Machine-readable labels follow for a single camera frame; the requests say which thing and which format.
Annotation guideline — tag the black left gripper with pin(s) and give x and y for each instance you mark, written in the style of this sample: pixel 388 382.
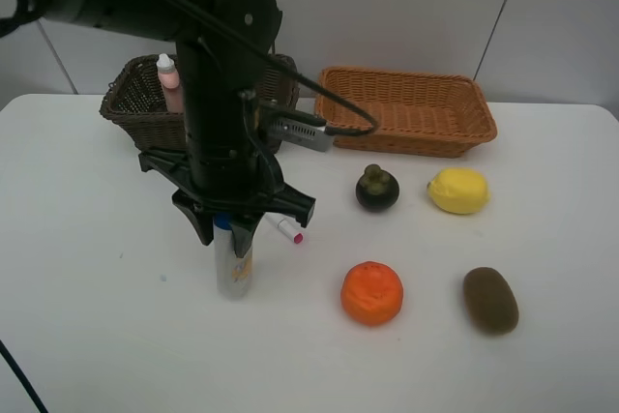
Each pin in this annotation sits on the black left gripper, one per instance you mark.
pixel 244 198

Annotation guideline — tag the white shampoo bottle blue cap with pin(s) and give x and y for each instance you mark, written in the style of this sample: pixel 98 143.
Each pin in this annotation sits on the white shampoo bottle blue cap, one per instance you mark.
pixel 233 273

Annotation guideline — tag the white marker pink tip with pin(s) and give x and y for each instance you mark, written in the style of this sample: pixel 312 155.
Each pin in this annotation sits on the white marker pink tip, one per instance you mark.
pixel 286 227

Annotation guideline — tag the dark purple mangosteen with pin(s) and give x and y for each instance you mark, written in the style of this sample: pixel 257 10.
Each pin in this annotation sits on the dark purple mangosteen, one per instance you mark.
pixel 377 190

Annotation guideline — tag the pink bottle white cap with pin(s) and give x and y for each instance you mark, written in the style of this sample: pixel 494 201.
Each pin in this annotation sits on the pink bottle white cap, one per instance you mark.
pixel 170 82

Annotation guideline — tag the orange tangerine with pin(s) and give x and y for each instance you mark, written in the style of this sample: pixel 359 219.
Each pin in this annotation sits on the orange tangerine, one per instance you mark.
pixel 371 293

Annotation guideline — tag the yellow lemon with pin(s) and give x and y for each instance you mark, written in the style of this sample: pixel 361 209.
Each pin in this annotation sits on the yellow lemon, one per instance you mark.
pixel 459 190

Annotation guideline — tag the brown kiwi fruit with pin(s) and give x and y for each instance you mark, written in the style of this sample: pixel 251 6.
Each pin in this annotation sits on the brown kiwi fruit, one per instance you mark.
pixel 490 302

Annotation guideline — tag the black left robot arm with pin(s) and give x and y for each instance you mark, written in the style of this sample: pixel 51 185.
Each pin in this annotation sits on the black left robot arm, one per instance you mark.
pixel 222 49

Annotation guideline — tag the dark brown wicker basket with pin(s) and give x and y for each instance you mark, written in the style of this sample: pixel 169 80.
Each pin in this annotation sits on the dark brown wicker basket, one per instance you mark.
pixel 134 102

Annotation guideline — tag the orange wicker basket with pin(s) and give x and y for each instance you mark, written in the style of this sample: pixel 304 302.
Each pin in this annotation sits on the orange wicker basket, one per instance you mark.
pixel 436 115

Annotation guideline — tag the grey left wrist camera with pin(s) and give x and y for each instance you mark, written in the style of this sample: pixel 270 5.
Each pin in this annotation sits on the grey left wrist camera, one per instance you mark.
pixel 290 125

